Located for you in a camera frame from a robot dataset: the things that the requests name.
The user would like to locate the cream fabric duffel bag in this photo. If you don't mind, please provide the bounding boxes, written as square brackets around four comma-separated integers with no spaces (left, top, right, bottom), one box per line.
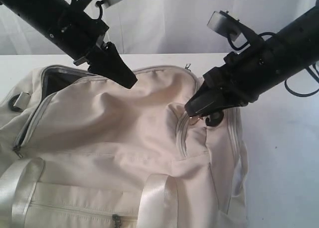
[0,65,248,228]

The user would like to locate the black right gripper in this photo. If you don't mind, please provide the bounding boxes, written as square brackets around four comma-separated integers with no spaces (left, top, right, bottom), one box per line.
[184,48,277,117]

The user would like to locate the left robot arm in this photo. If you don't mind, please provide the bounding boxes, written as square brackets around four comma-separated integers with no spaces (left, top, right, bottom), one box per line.
[0,0,137,89]

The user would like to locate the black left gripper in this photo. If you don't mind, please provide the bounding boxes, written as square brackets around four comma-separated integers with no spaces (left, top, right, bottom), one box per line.
[57,13,137,89]

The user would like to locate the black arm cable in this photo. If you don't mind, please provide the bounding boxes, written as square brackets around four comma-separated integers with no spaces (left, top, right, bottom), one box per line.
[228,31,319,98]
[68,0,104,22]

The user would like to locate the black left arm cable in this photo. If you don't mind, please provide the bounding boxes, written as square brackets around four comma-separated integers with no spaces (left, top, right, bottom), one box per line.
[68,0,104,22]

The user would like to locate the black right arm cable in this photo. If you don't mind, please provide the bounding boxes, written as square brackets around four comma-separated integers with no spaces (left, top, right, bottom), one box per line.
[228,31,319,98]

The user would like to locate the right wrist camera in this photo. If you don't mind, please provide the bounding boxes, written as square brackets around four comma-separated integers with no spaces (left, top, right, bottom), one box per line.
[207,11,243,42]

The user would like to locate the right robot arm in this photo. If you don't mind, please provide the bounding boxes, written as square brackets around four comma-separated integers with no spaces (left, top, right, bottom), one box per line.
[184,6,319,117]

